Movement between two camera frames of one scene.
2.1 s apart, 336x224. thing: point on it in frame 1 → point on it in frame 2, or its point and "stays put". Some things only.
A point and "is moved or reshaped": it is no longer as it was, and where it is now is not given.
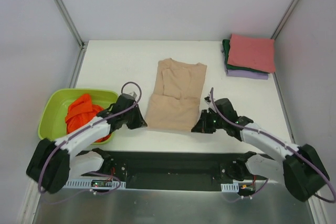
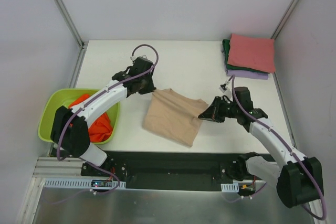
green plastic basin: [52, 125] stays put
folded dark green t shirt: [226, 45] stays put
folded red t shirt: [255, 53] stays put
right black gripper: [205, 120] → [219, 111]
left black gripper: [135, 116] → [146, 85]
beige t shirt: [175, 104] is moved or reshaped
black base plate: [177, 170] stays put
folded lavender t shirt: [247, 74] stays put
